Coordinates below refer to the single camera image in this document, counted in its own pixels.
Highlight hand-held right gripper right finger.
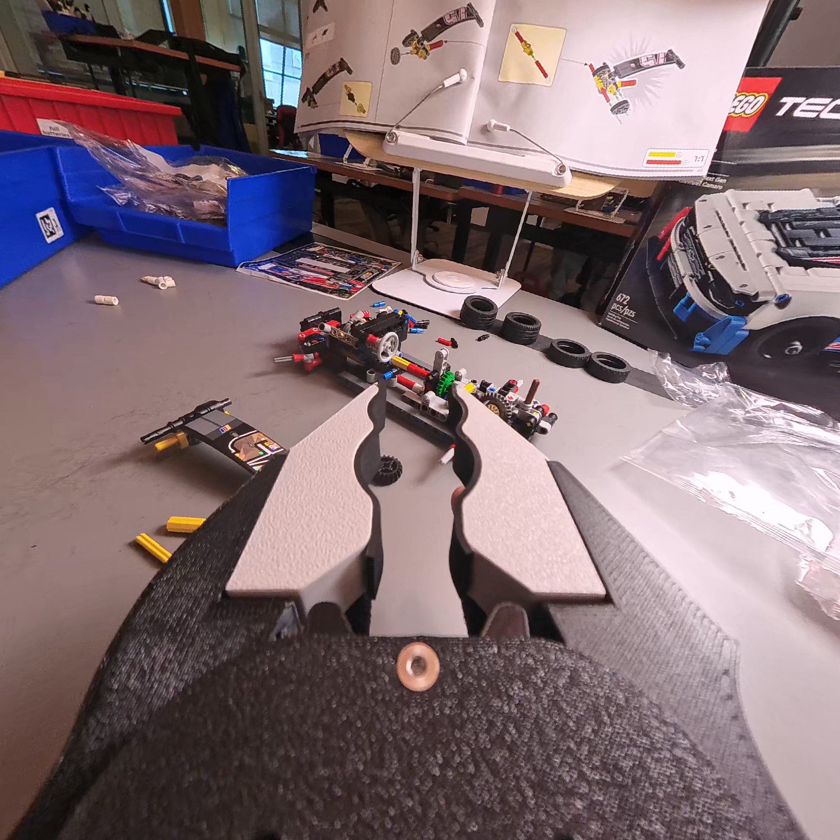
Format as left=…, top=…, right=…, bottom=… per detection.
left=448, top=384, right=606, bottom=636

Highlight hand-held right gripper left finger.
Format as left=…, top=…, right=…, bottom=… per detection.
left=225, top=385, right=387, bottom=634

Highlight lego car chassis assembly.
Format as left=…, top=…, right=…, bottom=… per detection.
left=274, top=303, right=559, bottom=442

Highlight black lego wing panel assembly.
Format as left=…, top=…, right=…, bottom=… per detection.
left=140, top=398, right=288, bottom=474

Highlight black lego tyre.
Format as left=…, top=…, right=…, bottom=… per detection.
left=585, top=352, right=633, bottom=385
left=501, top=311, right=543, bottom=346
left=458, top=295, right=499, bottom=331
left=547, top=337, right=592, bottom=369

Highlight lego sticker sheet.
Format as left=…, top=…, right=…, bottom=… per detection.
left=237, top=242, right=402, bottom=301

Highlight lego set box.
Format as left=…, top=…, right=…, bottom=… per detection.
left=596, top=66, right=840, bottom=422

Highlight clear bags of lego parts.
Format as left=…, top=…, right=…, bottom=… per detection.
left=67, top=121, right=252, bottom=224

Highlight lego instruction booklet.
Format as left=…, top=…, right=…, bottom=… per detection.
left=293, top=0, right=770, bottom=182

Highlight clear plastic bag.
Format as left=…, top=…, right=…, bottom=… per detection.
left=622, top=350, right=840, bottom=623

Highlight blue storage bin with bags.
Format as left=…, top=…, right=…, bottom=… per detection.
left=55, top=143, right=318, bottom=269

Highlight white book stand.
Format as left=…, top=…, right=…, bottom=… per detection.
left=344, top=67, right=632, bottom=311

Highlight blue storage bin with label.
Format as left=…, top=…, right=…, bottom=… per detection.
left=0, top=129, right=91, bottom=290

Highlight red storage bin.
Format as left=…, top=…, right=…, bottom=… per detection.
left=0, top=77, right=183, bottom=147

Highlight wooden background table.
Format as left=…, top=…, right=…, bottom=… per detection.
left=60, top=31, right=244, bottom=74

